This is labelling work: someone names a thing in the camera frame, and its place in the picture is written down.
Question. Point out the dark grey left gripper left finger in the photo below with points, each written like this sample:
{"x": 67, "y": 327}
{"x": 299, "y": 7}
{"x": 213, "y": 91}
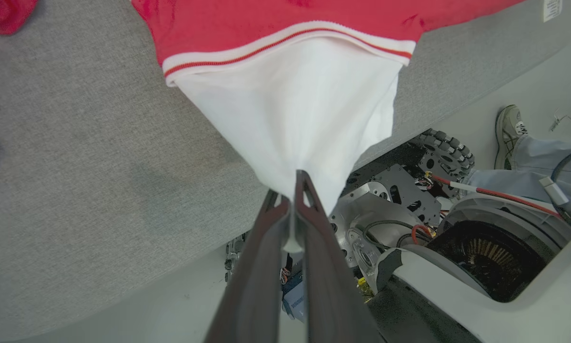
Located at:
{"x": 256, "y": 286}

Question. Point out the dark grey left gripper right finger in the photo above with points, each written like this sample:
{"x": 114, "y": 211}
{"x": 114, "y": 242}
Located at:
{"x": 330, "y": 295}

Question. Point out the red basketball jersey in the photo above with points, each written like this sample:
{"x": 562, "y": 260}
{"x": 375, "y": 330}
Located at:
{"x": 290, "y": 119}

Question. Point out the red basketball shorts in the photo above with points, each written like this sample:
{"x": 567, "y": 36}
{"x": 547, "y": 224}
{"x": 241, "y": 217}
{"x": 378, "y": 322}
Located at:
{"x": 2, "y": 14}

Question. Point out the metal robot base chassis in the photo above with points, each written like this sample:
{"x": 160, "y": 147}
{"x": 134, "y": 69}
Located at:
{"x": 385, "y": 205}

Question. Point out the black roller omni wheel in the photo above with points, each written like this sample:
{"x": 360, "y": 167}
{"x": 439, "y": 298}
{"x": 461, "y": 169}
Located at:
{"x": 449, "y": 155}

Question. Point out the white robot torso shell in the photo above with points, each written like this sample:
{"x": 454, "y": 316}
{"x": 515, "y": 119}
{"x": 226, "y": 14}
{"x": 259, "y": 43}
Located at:
{"x": 528, "y": 309}

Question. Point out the grey white sneaker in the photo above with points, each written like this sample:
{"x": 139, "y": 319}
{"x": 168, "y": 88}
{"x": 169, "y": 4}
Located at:
{"x": 508, "y": 133}

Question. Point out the blue jeans leg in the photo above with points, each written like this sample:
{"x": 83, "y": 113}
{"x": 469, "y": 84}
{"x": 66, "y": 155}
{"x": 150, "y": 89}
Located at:
{"x": 537, "y": 164}

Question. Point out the white plug connector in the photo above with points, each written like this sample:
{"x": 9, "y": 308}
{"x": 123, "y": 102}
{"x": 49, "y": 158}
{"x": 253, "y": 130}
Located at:
{"x": 554, "y": 190}

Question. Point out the white printed fabric tag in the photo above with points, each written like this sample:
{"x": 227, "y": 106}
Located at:
{"x": 553, "y": 9}

